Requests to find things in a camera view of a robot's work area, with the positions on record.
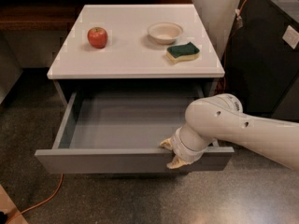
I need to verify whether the orange cable at wall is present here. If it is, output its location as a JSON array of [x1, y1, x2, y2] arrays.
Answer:
[[214, 0, 299, 95]]

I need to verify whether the dark wooden bench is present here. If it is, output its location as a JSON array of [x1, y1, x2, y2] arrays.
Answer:
[[0, 0, 192, 31]]

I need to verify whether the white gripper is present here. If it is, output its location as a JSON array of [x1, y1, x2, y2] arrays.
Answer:
[[159, 127, 207, 170]]

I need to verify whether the red apple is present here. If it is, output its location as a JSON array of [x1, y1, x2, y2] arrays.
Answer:
[[87, 27, 107, 49]]

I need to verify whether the white top drawer cabinet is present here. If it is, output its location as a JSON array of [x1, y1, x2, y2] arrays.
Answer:
[[48, 4, 224, 101]]

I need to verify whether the white paper bowl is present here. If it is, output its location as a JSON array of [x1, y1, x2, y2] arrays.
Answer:
[[147, 22, 183, 45]]

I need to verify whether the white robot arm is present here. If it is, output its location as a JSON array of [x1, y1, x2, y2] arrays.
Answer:
[[160, 93, 299, 171]]

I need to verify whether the green and yellow sponge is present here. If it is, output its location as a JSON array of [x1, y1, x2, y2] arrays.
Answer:
[[166, 42, 200, 63]]

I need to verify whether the grey top drawer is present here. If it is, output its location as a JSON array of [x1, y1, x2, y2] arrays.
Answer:
[[36, 91, 234, 175]]

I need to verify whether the orange cable on floor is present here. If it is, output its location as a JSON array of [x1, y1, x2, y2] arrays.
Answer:
[[5, 173, 64, 224]]

